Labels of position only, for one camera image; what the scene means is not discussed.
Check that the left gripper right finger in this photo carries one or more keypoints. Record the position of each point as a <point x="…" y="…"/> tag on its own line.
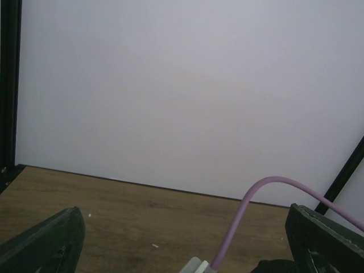
<point x="319" y="244"/>

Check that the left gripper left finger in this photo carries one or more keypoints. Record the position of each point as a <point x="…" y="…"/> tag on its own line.
<point x="53" y="245"/>

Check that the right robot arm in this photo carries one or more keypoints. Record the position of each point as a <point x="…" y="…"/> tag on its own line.
<point x="275" y="266"/>

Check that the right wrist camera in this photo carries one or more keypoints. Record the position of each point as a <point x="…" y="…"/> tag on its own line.
<point x="196" y="265"/>

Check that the black frame posts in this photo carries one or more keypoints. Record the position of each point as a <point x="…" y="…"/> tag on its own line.
<point x="11" y="25"/>

